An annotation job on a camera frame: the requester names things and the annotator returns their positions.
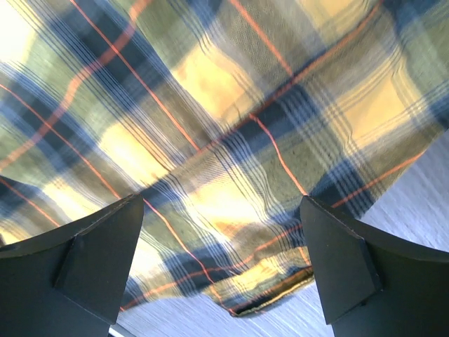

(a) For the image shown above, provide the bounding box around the yellow plaid long sleeve shirt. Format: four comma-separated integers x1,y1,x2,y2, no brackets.
1,1,448,317

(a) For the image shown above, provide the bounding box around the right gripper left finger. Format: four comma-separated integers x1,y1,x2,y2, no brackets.
1,194,144,336

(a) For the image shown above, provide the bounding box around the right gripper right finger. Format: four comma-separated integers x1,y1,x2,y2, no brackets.
300,197,448,336

